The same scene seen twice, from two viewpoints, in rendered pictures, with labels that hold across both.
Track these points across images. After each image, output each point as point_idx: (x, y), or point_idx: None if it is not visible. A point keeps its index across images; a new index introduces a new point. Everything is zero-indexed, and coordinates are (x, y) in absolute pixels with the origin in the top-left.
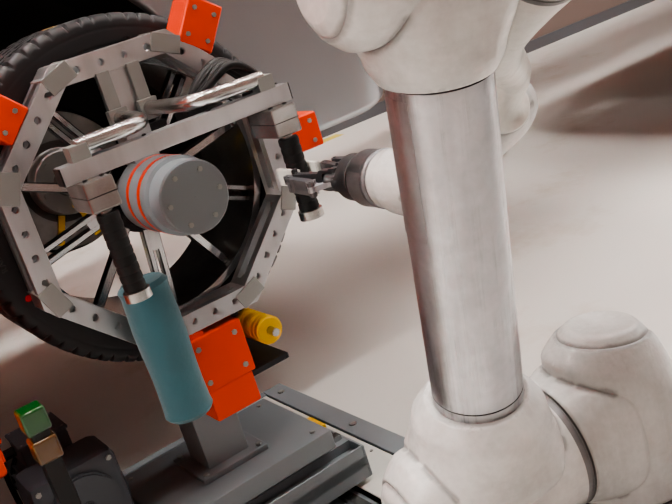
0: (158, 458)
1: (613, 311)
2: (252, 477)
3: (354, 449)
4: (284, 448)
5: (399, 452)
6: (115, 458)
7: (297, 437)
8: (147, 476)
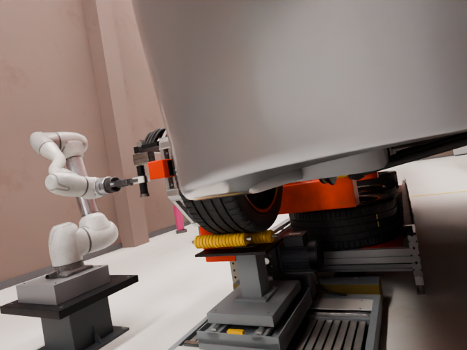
0: (292, 287)
1: (56, 226)
2: (228, 294)
3: (199, 328)
4: (224, 303)
5: (110, 221)
6: None
7: (222, 307)
8: (285, 284)
